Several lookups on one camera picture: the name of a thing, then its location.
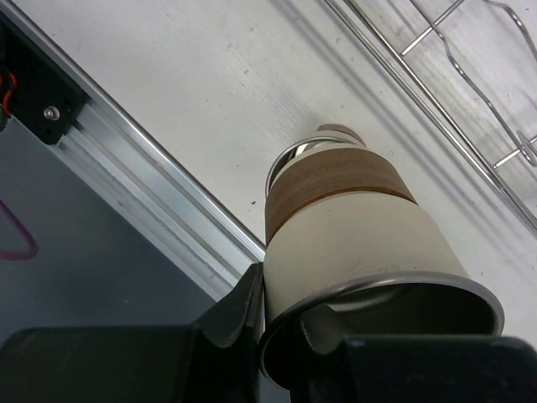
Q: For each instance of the cream brown cup front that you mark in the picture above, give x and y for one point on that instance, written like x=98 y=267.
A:
x=326 y=136

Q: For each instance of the aluminium mounting rail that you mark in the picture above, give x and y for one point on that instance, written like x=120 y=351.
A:
x=126 y=167

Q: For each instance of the wire dish rack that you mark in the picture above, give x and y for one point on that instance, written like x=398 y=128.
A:
x=470 y=68

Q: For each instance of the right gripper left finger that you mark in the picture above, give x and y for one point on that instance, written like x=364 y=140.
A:
x=212 y=359

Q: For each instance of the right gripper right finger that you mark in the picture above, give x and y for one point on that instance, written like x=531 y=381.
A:
x=465 y=364

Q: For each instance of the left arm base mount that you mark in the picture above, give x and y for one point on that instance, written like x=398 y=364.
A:
x=34 y=89

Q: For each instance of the cream brown cup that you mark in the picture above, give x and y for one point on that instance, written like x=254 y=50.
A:
x=347 y=239
x=326 y=136

